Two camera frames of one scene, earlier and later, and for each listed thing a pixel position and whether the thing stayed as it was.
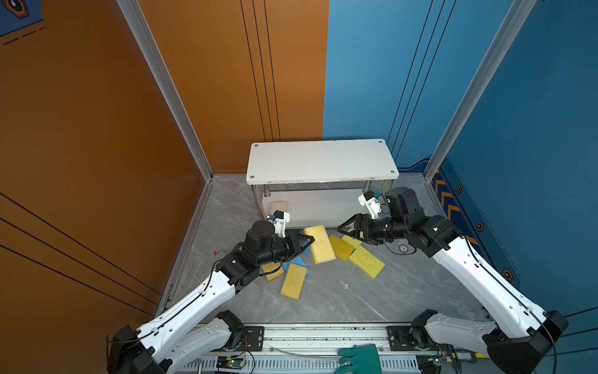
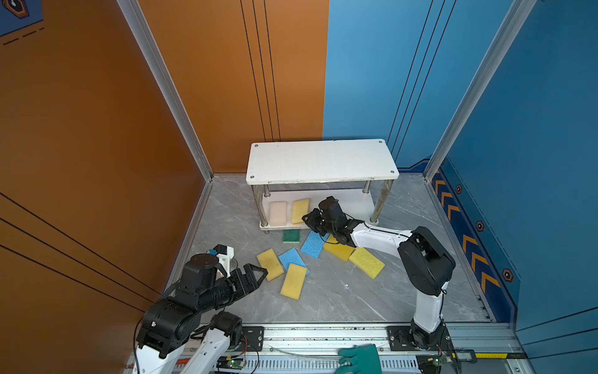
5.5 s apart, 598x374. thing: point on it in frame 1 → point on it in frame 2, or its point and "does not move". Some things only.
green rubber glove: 362,359 does not move
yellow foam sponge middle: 293,281 does not move
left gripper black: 293,245 → 251,280
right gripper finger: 364,238 → 321,227
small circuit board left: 230,362 does not move
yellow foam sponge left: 270,267 does not move
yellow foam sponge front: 321,248 → 300,209
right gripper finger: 358,220 → 314,220
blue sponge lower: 297,261 does not move
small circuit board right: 430,364 does not move
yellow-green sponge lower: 367,262 does not move
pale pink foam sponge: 281,206 does not move
